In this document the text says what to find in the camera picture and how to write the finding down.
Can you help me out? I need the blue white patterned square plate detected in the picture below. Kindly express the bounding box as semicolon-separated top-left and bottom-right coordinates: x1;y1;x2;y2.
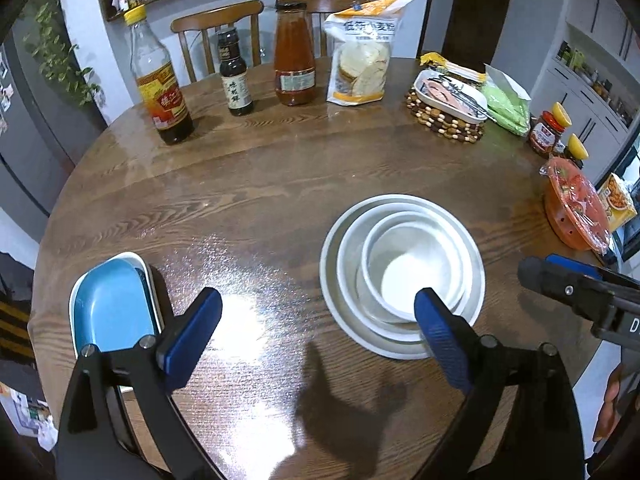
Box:
67;250;166;394

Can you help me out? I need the medium white bowl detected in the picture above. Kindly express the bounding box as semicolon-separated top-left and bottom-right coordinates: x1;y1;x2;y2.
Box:
361;211;469;322

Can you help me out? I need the large white bowl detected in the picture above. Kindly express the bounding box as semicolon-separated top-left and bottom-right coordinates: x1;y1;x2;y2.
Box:
336;200;473;344

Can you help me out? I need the white round plate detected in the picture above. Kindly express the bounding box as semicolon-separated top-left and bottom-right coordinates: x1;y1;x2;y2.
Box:
319;194;486;361

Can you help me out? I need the small white bowl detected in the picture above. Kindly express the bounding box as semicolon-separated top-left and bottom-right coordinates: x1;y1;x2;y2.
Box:
381;252;440;321

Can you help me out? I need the white kitchen cabinet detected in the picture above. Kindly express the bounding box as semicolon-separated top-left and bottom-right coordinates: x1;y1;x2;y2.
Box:
530;0;639;174

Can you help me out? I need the operator hand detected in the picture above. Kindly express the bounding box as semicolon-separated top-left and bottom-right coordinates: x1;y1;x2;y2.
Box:
592;363;624;442

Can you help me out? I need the yellow snack box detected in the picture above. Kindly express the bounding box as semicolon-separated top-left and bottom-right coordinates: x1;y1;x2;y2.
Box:
598;174;637;233

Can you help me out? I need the yellow cap dark bottle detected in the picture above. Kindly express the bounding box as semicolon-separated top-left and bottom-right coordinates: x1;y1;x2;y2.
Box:
563;133;589;169

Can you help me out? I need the red chili sauce jar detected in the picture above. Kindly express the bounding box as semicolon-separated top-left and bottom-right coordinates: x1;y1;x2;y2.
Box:
527;110;565;156

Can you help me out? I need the green plastic bag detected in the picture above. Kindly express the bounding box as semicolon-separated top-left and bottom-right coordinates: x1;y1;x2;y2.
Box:
480;64;530;138

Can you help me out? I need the beaded wooden trivet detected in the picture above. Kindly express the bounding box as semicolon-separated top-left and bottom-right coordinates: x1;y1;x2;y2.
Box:
405;90;484;144

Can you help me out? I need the white tray with utensils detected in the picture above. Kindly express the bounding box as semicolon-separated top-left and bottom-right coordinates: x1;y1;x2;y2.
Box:
412;68;488;125

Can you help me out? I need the yellow packet behind tray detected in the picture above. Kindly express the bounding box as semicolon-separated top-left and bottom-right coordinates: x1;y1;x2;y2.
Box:
419;52;487;84

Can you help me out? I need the grey refrigerator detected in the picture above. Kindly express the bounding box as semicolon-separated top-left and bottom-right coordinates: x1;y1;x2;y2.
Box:
1;18;106;240

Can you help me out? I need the small dark soy sauce bottle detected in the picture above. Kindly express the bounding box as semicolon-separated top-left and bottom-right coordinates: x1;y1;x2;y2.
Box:
217;25;254;116

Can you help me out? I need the large vinegar bottle yellow cap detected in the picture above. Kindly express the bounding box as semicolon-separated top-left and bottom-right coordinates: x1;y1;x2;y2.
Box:
125;4;194;145

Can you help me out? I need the red sauce glass bottle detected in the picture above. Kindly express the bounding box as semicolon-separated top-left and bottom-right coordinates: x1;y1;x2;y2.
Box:
273;0;316;106

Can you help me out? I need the flour bag white orange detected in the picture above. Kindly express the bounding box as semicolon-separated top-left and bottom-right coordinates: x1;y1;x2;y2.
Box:
323;0;414;106

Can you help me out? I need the wooden chair left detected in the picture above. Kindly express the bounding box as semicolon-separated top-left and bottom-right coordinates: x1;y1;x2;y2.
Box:
169;0;266;86

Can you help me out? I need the wooden chair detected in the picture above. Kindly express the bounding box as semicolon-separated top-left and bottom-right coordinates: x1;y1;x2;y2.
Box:
276;0;367;58
169;0;266;86

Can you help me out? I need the green hanging plant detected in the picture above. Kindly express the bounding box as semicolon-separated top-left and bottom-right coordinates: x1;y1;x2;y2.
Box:
18;0;101;106

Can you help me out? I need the wooden chair right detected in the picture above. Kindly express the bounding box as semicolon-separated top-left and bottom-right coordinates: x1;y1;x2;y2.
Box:
276;0;367;58

